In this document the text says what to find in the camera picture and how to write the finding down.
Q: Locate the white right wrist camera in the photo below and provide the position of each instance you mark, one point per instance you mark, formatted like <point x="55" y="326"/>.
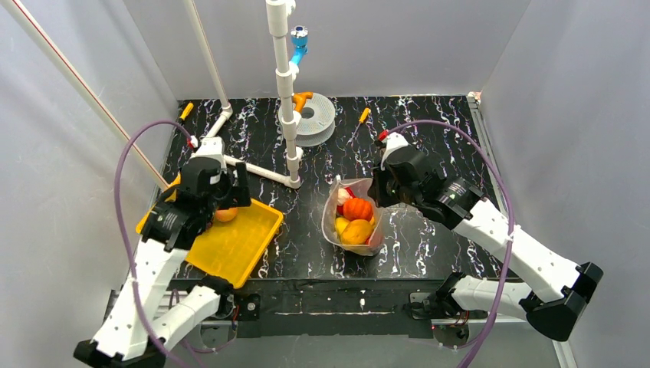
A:
<point x="393" y="142"/>

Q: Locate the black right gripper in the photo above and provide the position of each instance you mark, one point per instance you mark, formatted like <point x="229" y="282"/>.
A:
<point x="379" y="187"/>

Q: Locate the blue overhead camera mount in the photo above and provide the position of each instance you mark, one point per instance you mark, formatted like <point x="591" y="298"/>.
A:
<point x="299" y="39"/>

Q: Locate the white pvc pipe stand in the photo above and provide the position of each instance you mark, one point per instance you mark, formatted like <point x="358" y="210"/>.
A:
<point x="278" y="13"/>

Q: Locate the toy peach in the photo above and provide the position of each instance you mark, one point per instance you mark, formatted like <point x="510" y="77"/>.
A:
<point x="225" y="215"/>

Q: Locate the orange toy pumpkin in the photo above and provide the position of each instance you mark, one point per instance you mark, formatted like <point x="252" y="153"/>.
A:
<point x="358" y="208"/>

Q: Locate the yellow screwdriver right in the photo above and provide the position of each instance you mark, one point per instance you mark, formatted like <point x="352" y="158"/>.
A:
<point x="362" y="120"/>

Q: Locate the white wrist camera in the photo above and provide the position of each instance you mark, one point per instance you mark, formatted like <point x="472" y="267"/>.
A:
<point x="209" y="147"/>
<point x="393" y="142"/>

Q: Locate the yellow toy mango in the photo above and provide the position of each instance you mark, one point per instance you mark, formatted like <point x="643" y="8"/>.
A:
<point x="340" y="224"/>

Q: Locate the clear polka dot zip bag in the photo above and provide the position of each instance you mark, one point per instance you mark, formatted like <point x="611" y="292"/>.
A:
<point x="360" y="188"/>

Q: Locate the toy orange fruit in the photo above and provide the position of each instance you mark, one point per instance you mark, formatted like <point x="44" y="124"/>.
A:
<point x="356" y="232"/>

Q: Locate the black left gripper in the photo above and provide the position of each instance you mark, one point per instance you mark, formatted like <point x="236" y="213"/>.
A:
<point x="236" y="185"/>

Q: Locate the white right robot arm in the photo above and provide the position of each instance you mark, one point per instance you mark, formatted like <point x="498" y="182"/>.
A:
<point x="552" y="292"/>

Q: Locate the aluminium frame rail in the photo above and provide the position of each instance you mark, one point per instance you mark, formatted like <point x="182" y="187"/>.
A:
<point x="460" y="292"/>

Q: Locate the grey filament spool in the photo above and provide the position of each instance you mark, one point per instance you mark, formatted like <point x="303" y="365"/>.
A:
<point x="317" y="122"/>

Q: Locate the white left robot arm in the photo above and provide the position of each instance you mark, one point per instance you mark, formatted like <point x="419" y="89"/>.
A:
<point x="132" y="335"/>

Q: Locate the orange clamp handle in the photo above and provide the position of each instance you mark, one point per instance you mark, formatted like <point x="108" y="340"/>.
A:
<point x="299" y="100"/>

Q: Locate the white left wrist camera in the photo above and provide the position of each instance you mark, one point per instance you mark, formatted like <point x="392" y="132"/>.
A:
<point x="209" y="147"/>

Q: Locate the white toy garlic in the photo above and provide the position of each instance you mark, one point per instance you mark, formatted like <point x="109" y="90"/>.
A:
<point x="342" y="196"/>

